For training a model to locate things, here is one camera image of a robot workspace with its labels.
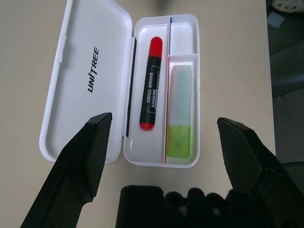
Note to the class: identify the white plastic pencil case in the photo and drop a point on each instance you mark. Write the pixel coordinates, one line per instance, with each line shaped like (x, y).
(71, 95)

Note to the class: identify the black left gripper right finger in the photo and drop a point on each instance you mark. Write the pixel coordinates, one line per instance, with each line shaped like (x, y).
(249, 161)

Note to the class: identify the green highlighter with clear cap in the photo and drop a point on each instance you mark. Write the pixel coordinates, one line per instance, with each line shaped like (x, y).
(179, 107)

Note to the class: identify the black marker with red cap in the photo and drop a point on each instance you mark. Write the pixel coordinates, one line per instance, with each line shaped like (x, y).
(152, 95)

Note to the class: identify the white shoe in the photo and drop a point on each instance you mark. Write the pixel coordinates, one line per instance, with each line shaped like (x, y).
(287, 4)

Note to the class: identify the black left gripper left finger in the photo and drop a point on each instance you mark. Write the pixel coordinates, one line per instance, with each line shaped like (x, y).
(76, 171)

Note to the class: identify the blue-grey square pad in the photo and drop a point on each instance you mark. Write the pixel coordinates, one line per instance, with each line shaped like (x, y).
(276, 19)

